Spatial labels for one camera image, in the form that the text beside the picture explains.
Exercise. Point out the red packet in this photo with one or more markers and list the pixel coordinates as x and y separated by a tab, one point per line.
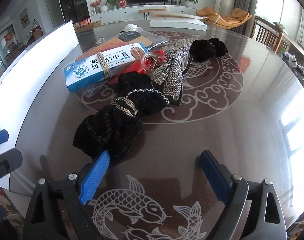
149	62

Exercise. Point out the black display cabinet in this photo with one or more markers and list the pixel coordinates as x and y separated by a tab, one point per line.
74	10

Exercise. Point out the red flowers in white vase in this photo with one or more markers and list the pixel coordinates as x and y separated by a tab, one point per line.
98	6

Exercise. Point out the orange phone case in bag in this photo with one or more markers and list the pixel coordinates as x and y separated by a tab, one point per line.
132	34

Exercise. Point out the blue white medicine box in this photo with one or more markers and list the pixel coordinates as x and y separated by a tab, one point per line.
102	65

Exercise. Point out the large white cardboard box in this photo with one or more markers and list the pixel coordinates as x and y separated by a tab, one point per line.
32	96

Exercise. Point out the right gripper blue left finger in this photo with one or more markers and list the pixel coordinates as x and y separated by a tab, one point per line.
44	220

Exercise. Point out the black velvet scrunchie with cord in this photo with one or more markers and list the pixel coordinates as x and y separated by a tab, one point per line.
115	126

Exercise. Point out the wooden bench with railing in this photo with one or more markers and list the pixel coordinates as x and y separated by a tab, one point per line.
276	39

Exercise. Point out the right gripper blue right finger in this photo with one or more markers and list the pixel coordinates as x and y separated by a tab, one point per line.
265	219

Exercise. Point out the orange lounge chair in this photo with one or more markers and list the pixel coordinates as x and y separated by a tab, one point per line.
210	17

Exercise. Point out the rhinestone bow hair clip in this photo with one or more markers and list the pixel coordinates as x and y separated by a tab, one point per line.
170	74

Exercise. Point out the white flat box on table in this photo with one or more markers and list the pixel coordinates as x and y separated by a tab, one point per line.
162	19

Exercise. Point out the black velvet pouch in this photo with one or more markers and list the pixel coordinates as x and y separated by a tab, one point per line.
203	50

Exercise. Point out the white tv cabinet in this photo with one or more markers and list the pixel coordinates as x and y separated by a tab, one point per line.
140	12

